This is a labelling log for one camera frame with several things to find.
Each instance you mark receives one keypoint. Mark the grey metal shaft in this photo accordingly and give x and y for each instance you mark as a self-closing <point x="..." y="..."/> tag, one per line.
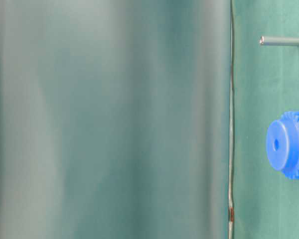
<point x="279" y="41"/>

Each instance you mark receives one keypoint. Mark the blue plastic gear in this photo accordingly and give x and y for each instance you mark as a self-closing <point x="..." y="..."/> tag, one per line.
<point x="282" y="144"/>

